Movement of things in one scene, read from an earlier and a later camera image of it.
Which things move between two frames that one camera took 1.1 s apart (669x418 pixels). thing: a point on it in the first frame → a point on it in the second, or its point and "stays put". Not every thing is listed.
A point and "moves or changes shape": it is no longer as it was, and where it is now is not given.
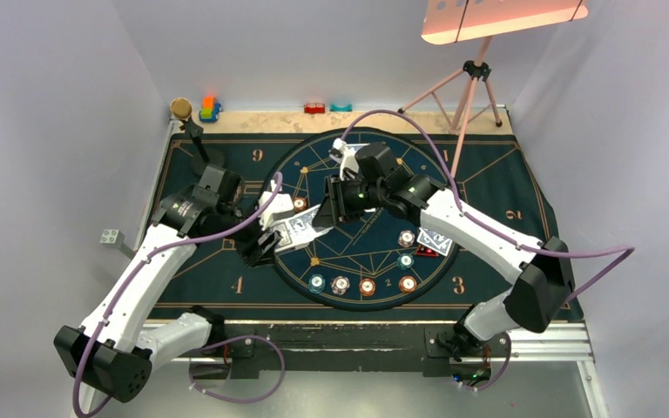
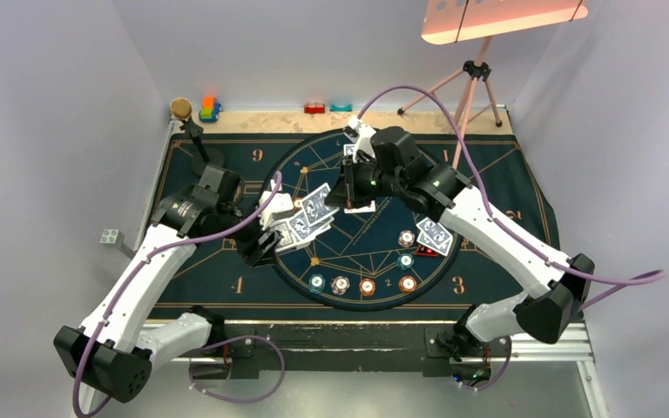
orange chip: x=408 y=284 stays put
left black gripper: x=254 y=252 stays put
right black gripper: x=334 y=208 → x=346 y=192
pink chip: x=406 y=239 stays put
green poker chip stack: x=316 y=283 stays put
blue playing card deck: x=296 y=229 moves or changes shape
